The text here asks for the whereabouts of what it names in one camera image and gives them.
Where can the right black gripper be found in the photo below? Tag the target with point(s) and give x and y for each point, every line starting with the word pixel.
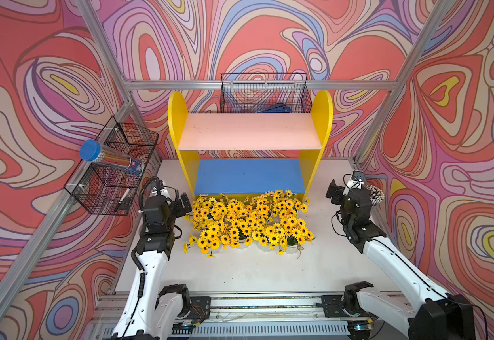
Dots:
pixel 337 190

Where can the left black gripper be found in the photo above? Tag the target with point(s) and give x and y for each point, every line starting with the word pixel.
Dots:
pixel 186 207

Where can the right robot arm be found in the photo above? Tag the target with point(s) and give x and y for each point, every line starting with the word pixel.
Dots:
pixel 431 312

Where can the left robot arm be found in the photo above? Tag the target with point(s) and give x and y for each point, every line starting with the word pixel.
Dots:
pixel 149 276

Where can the yellow wooden shelf unit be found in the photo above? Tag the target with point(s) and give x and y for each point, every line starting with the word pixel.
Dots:
pixel 306 133

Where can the clear cup of pencils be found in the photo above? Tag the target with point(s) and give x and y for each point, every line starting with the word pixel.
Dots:
pixel 376 194

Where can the black marker in basket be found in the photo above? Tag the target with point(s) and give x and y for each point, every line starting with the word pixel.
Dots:
pixel 124 202

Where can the blue object in back basket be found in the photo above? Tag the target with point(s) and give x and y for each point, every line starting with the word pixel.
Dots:
pixel 276 108

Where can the clear tube blue cap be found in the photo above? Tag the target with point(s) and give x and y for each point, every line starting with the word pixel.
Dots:
pixel 93 151

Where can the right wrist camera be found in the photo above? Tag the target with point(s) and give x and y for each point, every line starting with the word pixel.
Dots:
pixel 356 180

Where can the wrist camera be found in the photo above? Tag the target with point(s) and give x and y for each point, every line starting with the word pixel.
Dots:
pixel 161 189
pixel 356 180

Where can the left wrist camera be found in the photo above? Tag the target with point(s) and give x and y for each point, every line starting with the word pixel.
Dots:
pixel 161 189

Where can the black wire basket left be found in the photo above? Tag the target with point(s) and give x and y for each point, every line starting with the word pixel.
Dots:
pixel 98 188

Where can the black wire basket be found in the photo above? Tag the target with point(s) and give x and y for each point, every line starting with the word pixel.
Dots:
pixel 249 92
pixel 98 188

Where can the metal base rail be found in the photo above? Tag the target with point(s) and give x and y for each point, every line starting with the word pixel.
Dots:
pixel 260 316

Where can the black wire basket back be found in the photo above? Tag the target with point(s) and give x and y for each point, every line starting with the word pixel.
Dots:
pixel 249 92

